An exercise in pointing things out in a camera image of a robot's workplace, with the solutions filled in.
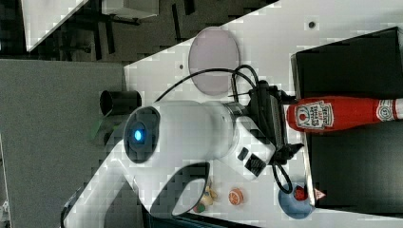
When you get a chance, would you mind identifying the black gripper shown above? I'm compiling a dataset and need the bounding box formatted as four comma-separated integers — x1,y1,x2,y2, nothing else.
247,80,304,165

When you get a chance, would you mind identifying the red plush ketchup bottle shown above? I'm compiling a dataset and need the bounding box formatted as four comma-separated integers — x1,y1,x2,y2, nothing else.
286,96,403,133

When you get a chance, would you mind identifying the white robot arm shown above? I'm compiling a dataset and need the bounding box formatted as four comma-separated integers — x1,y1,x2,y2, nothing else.
60,81,301,228

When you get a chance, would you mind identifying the black toaster oven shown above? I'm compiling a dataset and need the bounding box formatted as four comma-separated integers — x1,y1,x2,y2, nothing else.
287,28,402,218

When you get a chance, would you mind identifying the red toy in cup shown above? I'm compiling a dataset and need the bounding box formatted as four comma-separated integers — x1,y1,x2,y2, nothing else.
294,185,308,201

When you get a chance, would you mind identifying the blue cup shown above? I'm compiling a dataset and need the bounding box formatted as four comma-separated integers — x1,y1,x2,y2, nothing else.
278,182,315,219

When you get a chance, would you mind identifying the plush orange slice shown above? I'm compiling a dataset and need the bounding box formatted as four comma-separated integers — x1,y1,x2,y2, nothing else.
228,188,243,205

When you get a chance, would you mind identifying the plush peeled banana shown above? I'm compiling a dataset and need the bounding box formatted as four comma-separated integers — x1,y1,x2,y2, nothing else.
201,182,218,206

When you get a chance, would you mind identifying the purple round plate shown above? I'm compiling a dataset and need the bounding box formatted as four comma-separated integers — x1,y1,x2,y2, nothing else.
188,27,240,96

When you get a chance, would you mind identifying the red plush strawberry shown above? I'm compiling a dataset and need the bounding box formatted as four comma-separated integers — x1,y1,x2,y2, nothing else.
193,202,205,213

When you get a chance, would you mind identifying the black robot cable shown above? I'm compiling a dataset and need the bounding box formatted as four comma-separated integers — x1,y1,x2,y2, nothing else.
154,64,294,195

